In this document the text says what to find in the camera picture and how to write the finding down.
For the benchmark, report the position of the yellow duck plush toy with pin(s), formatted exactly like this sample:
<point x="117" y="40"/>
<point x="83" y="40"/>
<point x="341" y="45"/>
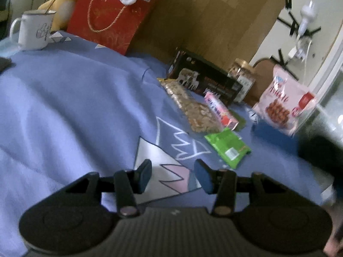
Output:
<point x="64" y="10"/>

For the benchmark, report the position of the blue patterned tablecloth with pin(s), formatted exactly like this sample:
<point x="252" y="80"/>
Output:
<point x="71" y="109"/>

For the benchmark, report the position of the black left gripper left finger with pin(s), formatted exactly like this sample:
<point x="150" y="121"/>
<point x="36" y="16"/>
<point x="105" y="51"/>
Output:
<point x="125" y="184"/>

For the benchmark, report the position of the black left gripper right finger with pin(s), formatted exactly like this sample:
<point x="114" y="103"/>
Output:
<point x="225" y="184"/>

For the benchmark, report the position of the green snack packet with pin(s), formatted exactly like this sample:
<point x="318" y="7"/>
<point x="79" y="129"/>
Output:
<point x="229" y="146"/>

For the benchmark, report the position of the white enamel mug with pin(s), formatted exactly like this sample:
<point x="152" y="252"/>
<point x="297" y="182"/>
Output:
<point x="34" y="30"/>

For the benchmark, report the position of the clear nut snack packet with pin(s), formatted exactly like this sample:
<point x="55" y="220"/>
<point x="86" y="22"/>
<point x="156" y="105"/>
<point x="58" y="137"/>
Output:
<point x="199" y="116"/>

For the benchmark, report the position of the red gift bag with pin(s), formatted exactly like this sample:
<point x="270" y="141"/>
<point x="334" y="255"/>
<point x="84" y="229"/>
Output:
<point x="109" y="22"/>

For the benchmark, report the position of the brown cardboard backdrop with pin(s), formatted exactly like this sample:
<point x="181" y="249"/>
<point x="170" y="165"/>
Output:
<point x="218" y="30"/>

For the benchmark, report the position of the brown chair back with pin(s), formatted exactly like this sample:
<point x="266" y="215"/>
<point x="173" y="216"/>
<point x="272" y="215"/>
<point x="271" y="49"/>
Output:
<point x="263" y="78"/>

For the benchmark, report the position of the pink snack box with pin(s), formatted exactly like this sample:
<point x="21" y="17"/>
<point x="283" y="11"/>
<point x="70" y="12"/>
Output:
<point x="226" y="119"/>

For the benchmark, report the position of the black sheep print box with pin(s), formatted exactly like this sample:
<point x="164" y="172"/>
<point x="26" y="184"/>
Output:
<point x="200" y="76"/>

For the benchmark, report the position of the pink twisted snack bag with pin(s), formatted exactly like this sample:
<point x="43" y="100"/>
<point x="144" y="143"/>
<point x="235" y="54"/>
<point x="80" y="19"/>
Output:
<point x="283" y="102"/>

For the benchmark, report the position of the white power adapter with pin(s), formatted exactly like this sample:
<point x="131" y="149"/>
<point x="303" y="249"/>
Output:
<point x="304" y="37"/>

